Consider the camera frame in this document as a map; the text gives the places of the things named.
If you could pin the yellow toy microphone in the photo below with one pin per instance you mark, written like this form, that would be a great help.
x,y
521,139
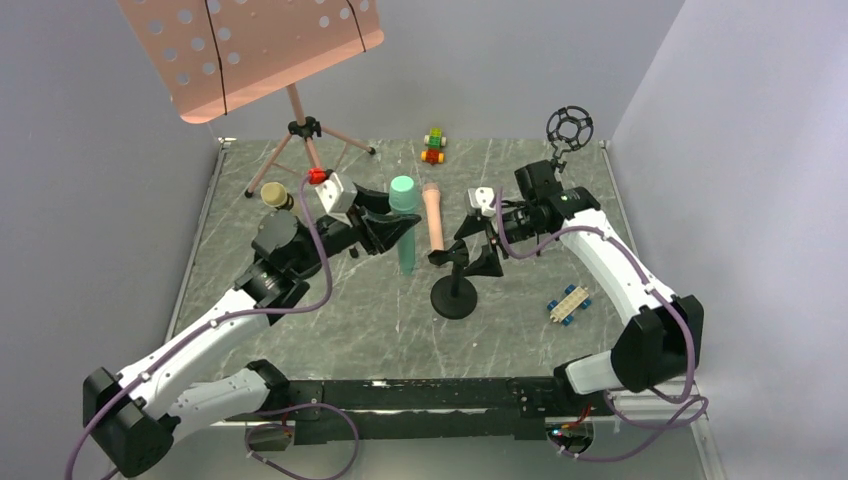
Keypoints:
x,y
275,195

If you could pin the black shock-mount boom stand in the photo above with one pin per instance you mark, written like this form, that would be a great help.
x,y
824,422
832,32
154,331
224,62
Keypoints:
x,y
568,129

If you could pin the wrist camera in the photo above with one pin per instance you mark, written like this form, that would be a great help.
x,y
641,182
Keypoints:
x,y
480,202
336,194

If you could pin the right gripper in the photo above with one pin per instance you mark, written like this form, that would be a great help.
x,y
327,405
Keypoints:
x,y
482,232

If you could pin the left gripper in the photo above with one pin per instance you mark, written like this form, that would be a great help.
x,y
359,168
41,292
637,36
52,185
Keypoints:
x,y
361,225

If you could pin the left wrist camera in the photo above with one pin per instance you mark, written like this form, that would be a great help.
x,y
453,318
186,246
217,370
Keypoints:
x,y
336,194

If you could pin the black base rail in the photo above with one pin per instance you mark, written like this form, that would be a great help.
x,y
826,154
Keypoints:
x,y
522,408

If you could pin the beige blue brick car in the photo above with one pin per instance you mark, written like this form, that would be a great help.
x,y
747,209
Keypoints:
x,y
562,311

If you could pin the black mic stand with clip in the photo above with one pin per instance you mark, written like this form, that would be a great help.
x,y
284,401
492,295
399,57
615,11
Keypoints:
x,y
453,296

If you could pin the pink music stand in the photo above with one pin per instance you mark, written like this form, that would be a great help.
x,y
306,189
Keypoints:
x,y
217,56

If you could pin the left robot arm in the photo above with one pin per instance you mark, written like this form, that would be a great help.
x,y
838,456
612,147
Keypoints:
x,y
136,415

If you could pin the green red brick car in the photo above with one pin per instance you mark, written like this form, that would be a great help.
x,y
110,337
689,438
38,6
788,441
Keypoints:
x,y
434,143

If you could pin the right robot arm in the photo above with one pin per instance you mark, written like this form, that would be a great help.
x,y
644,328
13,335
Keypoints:
x,y
662,330

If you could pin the pink toy microphone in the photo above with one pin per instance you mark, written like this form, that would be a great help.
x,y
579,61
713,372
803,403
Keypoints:
x,y
431,197

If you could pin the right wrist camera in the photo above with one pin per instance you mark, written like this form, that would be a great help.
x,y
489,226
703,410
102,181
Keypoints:
x,y
480,202

